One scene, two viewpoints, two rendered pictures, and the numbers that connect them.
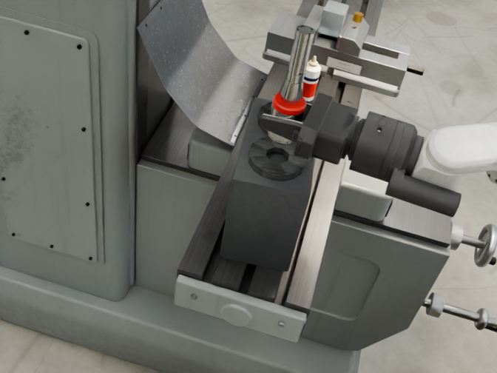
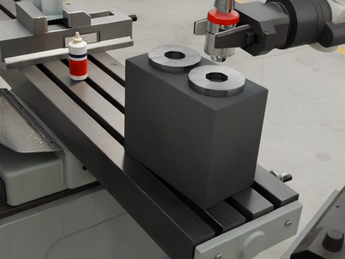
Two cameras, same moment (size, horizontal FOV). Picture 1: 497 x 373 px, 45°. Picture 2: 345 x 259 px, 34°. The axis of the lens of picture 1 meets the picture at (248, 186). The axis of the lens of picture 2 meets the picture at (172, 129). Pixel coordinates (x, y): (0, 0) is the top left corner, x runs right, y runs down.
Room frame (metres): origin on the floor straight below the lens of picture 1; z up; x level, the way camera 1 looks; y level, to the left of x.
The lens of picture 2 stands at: (0.19, 0.58, 1.51)
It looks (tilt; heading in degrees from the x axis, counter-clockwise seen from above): 31 degrees down; 315
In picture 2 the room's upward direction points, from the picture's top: 4 degrees clockwise
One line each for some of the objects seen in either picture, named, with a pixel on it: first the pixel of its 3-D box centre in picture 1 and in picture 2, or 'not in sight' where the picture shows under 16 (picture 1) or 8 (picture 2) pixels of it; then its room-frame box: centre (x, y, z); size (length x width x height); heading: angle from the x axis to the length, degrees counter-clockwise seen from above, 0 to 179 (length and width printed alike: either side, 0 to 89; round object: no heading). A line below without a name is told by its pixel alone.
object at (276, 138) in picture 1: (285, 120); (221, 35); (0.71, -0.04, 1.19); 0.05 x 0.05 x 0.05
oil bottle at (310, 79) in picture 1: (310, 77); (77, 55); (1.18, -0.09, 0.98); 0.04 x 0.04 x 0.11
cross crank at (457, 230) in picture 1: (472, 241); not in sight; (1.11, -0.60, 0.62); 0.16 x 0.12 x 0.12; 82
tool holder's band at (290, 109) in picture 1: (289, 102); (223, 16); (0.71, -0.04, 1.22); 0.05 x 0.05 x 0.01
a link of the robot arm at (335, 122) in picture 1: (345, 137); (269, 24); (0.69, -0.12, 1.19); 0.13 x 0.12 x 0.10; 167
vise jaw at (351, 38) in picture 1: (353, 35); (69, 11); (1.34, -0.18, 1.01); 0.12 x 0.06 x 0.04; 169
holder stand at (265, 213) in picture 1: (271, 180); (190, 118); (0.76, -0.04, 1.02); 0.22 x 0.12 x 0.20; 178
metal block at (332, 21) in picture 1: (333, 18); (48, 3); (1.35, -0.13, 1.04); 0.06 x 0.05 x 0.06; 169
